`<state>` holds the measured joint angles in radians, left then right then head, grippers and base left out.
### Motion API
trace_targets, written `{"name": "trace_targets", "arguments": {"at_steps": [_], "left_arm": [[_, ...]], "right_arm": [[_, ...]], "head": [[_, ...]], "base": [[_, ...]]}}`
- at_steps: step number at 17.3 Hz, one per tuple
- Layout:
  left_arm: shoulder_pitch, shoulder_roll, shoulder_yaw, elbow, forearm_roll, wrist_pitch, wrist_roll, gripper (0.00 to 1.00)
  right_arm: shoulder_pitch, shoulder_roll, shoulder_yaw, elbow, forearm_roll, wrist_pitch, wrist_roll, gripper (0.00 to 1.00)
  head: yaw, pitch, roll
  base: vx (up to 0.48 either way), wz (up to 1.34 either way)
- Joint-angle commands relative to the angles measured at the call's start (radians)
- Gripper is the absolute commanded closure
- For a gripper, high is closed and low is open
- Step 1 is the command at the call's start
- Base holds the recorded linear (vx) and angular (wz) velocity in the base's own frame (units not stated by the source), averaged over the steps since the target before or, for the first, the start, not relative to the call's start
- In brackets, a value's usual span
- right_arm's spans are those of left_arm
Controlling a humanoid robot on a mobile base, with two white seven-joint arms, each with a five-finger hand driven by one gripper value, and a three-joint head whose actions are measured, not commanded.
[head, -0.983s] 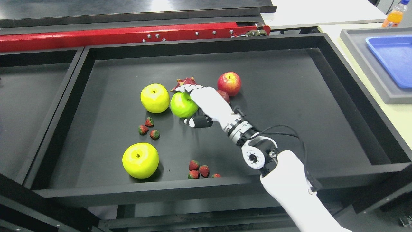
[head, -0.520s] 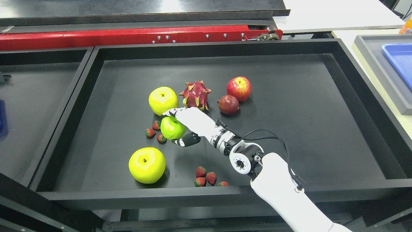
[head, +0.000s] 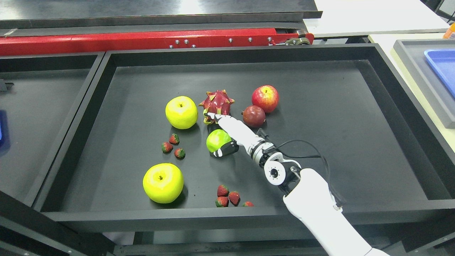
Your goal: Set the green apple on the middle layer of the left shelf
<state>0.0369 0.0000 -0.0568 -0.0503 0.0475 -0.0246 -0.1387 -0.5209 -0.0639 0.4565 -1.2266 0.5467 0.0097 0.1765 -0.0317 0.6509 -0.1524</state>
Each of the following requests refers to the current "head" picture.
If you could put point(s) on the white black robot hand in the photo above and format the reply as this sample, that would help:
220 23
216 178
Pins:
240 133

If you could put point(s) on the green apple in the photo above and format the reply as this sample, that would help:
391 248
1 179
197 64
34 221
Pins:
216 139

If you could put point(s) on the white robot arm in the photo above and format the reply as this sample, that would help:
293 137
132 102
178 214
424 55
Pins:
308 197

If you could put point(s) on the red apple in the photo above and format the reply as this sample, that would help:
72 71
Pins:
266 97

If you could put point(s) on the yellow apple upper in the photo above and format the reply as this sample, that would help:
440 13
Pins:
181 112

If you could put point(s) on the yellow apple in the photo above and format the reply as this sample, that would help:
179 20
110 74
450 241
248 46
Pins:
181 112
163 183

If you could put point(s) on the yellow apple lower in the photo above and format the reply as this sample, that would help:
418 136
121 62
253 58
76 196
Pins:
163 183

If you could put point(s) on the black shelf tray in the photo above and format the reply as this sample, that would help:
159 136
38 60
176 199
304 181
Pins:
40 95
386 159

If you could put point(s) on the black left shelf tray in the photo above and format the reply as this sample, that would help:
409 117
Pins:
40 95

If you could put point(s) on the red dragon fruit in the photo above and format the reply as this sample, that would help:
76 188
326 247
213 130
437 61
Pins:
217 102

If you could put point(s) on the strawberry bottom upper left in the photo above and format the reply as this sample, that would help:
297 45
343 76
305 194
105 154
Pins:
222 191

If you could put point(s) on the strawberry bottom right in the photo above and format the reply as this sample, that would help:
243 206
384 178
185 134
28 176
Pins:
234 198

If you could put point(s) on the strawberry right of group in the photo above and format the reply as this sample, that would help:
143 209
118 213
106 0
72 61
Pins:
180 153

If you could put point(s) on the strawberry at tray edge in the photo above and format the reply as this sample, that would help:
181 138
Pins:
248 204

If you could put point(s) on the strawberry upper left group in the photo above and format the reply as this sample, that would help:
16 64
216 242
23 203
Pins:
174 139

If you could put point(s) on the strawberry bottom lower left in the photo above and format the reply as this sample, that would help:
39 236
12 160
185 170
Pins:
222 201

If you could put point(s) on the grey tray right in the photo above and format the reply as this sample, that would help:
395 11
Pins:
411 52

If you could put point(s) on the blue plastic tray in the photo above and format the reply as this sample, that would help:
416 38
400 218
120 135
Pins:
442 62

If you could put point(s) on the red metal beam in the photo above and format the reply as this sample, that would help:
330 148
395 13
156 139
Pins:
102 42

